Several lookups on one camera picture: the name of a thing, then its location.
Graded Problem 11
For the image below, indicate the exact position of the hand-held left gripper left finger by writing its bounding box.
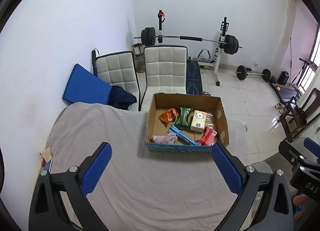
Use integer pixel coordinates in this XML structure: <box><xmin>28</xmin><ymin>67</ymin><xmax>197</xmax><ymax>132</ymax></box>
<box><xmin>29</xmin><ymin>142</ymin><xmax>112</xmax><ymax>231</ymax></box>

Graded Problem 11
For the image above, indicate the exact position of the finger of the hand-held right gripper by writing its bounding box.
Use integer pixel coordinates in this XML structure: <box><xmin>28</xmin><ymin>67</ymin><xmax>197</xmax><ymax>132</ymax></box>
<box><xmin>304</xmin><ymin>138</ymin><xmax>320</xmax><ymax>162</ymax></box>
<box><xmin>279</xmin><ymin>140</ymin><xmax>305</xmax><ymax>170</ymax></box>

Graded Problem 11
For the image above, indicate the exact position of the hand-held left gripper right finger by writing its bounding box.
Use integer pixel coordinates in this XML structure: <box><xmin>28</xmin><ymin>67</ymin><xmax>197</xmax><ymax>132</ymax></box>
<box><xmin>212</xmin><ymin>143</ymin><xmax>294</xmax><ymax>231</ymax></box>

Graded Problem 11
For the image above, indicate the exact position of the red snack packet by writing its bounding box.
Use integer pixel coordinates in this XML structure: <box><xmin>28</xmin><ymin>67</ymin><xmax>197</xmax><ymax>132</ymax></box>
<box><xmin>196</xmin><ymin>126</ymin><xmax>217</xmax><ymax>146</ymax></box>

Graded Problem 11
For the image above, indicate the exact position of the long blue snack packet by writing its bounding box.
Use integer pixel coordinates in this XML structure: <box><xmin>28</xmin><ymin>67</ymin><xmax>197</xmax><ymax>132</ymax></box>
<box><xmin>169</xmin><ymin>125</ymin><xmax>200</xmax><ymax>146</ymax></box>

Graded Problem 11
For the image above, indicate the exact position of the yellow tissue pack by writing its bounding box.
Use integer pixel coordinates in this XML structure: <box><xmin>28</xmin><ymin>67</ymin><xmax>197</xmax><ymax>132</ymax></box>
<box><xmin>190</xmin><ymin>110</ymin><xmax>208</xmax><ymax>132</ymax></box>

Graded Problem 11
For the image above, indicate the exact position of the green snack packet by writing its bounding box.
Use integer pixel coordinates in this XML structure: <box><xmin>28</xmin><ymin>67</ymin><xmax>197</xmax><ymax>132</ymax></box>
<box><xmin>174</xmin><ymin>106</ymin><xmax>193</xmax><ymax>130</ymax></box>

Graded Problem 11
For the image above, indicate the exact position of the pink grey cloth bundle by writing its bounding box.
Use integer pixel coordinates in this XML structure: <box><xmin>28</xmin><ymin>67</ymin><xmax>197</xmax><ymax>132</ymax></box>
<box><xmin>151</xmin><ymin>132</ymin><xmax>178</xmax><ymax>145</ymax></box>

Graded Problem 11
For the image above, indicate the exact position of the cardboard box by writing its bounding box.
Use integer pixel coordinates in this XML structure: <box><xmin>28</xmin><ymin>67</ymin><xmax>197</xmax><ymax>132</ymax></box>
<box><xmin>145</xmin><ymin>93</ymin><xmax>230</xmax><ymax>153</ymax></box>

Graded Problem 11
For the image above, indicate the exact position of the orange snack packet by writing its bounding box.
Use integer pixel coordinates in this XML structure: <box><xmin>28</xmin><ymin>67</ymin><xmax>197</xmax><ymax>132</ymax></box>
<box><xmin>159</xmin><ymin>107</ymin><xmax>180</xmax><ymax>124</ymax></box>

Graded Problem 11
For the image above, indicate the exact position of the grey table cloth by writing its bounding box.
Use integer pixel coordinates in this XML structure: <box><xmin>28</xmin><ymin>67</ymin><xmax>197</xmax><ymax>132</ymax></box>
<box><xmin>32</xmin><ymin>102</ymin><xmax>250</xmax><ymax>231</ymax></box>

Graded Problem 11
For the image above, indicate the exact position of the beige plastic chair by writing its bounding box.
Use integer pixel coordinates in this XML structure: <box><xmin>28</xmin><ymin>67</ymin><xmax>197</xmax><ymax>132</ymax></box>
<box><xmin>250</xmin><ymin>137</ymin><xmax>309</xmax><ymax>184</ymax></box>

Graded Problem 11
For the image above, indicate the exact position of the dark wooden chair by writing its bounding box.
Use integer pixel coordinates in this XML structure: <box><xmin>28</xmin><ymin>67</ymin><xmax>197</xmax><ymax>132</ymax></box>
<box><xmin>277</xmin><ymin>88</ymin><xmax>320</xmax><ymax>141</ymax></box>

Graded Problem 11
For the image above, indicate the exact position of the beige paper piece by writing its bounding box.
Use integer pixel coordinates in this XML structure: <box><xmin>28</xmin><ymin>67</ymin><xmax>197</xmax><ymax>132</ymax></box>
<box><xmin>39</xmin><ymin>148</ymin><xmax>53</xmax><ymax>162</ymax></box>

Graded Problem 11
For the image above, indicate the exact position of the black round weight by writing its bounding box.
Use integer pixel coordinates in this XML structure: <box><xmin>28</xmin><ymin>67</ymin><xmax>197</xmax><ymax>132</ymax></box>
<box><xmin>279</xmin><ymin>71</ymin><xmax>290</xmax><ymax>85</ymax></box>

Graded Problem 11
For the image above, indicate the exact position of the dark blue garment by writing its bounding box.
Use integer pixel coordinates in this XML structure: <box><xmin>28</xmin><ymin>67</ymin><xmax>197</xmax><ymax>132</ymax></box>
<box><xmin>109</xmin><ymin>86</ymin><xmax>137</xmax><ymax>110</ymax></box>

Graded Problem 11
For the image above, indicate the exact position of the window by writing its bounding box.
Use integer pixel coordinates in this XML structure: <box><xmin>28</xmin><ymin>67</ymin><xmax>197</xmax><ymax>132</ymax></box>
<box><xmin>297</xmin><ymin>38</ymin><xmax>320</xmax><ymax>94</ymax></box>

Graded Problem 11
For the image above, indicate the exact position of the blue foam mat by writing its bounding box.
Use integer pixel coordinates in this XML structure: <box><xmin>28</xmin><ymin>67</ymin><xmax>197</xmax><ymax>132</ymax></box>
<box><xmin>62</xmin><ymin>64</ymin><xmax>113</xmax><ymax>106</ymax></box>

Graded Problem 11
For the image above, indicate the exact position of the short barbell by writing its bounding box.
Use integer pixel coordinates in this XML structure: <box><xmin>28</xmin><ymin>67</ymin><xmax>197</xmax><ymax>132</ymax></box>
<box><xmin>234</xmin><ymin>65</ymin><xmax>272</xmax><ymax>82</ymax></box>

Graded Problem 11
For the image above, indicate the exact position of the black weight bench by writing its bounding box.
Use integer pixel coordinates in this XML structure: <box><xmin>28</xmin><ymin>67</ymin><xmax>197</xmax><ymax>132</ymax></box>
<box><xmin>185</xmin><ymin>61</ymin><xmax>202</xmax><ymax>95</ymax></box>

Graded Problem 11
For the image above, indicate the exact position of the white padded chair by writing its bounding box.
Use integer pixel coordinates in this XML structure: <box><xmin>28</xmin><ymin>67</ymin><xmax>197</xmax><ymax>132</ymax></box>
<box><xmin>94</xmin><ymin>51</ymin><xmax>140</xmax><ymax>111</ymax></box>
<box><xmin>138</xmin><ymin>45</ymin><xmax>188</xmax><ymax>111</ymax></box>

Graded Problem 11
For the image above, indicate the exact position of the white barbell rack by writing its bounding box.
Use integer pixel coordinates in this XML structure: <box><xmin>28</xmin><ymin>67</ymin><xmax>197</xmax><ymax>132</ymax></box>
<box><xmin>157</xmin><ymin>10</ymin><xmax>229</xmax><ymax>87</ymax></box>

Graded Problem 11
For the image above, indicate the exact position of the dark folded stand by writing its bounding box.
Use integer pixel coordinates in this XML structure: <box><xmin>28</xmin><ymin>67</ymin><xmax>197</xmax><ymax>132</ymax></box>
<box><xmin>92</xmin><ymin>49</ymin><xmax>100</xmax><ymax>76</ymax></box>

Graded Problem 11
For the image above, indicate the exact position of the long barbell with black plates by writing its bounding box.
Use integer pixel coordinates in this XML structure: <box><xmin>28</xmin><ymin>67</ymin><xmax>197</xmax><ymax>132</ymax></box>
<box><xmin>134</xmin><ymin>27</ymin><xmax>243</xmax><ymax>55</ymax></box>

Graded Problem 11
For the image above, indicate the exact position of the grey exercise handle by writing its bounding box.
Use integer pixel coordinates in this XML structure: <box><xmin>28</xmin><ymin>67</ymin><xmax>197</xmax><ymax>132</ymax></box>
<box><xmin>197</xmin><ymin>49</ymin><xmax>212</xmax><ymax>61</ymax></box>

